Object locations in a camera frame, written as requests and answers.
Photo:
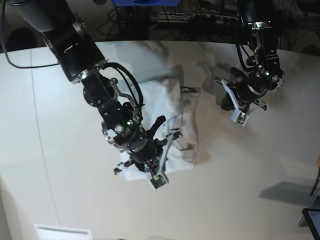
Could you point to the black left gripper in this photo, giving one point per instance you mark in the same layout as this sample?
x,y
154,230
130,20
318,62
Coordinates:
x,y
244,101

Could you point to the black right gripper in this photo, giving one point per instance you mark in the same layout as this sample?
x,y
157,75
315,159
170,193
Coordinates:
x,y
154,167

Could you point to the white T-shirt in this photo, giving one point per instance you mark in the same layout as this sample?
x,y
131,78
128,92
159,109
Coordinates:
x,y
166,97

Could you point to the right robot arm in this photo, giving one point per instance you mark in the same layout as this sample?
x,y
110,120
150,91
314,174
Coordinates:
x,y
108,86

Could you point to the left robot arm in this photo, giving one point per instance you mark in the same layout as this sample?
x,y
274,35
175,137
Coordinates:
x,y
256,41

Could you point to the black power strip red light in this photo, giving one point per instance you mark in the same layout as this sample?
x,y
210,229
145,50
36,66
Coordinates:
x,y
198,18

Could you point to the white paper sheet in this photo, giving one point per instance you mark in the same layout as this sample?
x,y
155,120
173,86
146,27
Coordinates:
x,y
46,232

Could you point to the grey tablet stand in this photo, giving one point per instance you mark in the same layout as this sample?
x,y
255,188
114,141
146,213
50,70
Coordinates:
x,y
314,204

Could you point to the dark tablet screen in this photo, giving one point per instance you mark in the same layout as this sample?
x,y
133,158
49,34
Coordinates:
x,y
312,217

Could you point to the blue box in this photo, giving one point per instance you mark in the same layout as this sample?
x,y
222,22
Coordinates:
x,y
163,3

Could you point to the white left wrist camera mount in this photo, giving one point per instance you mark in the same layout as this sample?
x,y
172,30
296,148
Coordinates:
x,y
229,87

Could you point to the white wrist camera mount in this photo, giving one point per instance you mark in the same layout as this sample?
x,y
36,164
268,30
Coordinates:
x,y
148,148
229,87

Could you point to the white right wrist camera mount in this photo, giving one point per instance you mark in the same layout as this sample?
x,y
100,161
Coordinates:
x,y
148,148

